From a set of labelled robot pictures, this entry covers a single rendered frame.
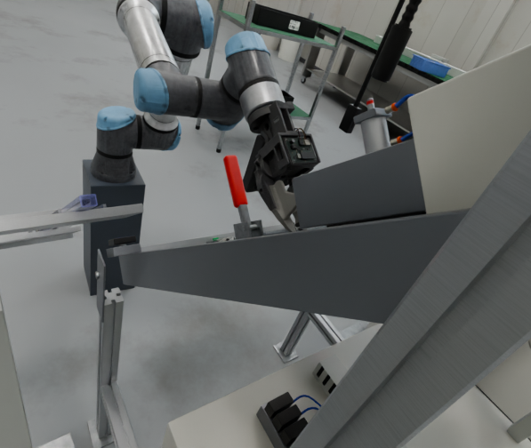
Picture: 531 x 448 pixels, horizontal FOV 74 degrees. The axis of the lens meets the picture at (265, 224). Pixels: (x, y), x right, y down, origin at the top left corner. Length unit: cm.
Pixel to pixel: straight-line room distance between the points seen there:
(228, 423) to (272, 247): 49
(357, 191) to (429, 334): 13
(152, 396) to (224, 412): 72
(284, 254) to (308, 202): 6
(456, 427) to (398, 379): 78
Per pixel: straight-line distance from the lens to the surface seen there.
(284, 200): 57
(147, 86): 67
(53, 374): 149
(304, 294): 27
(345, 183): 28
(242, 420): 74
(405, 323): 17
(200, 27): 105
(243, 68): 65
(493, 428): 104
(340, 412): 22
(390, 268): 22
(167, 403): 142
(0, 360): 69
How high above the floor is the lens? 127
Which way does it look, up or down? 34 degrees down
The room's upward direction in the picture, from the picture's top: 20 degrees clockwise
